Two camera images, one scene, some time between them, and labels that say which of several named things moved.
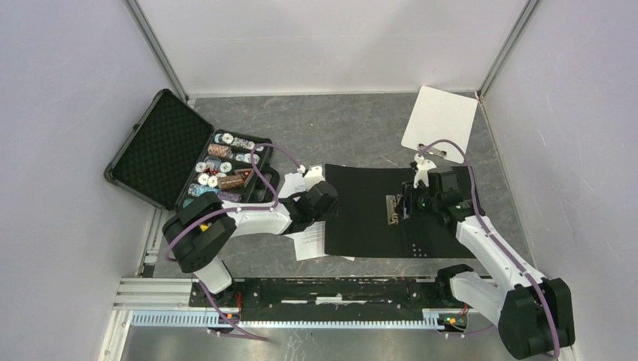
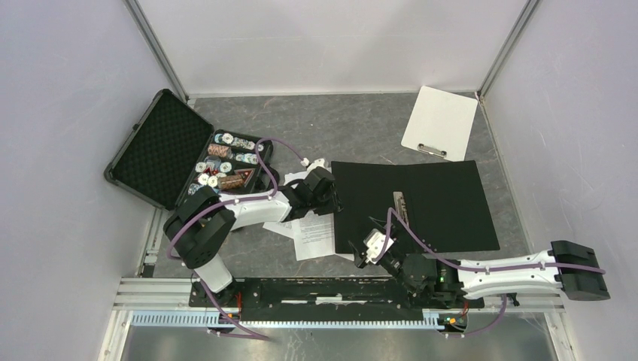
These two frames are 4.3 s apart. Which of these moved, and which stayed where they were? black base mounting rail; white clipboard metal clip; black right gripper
Moved: black right gripper
Stayed: black base mounting rail; white clipboard metal clip
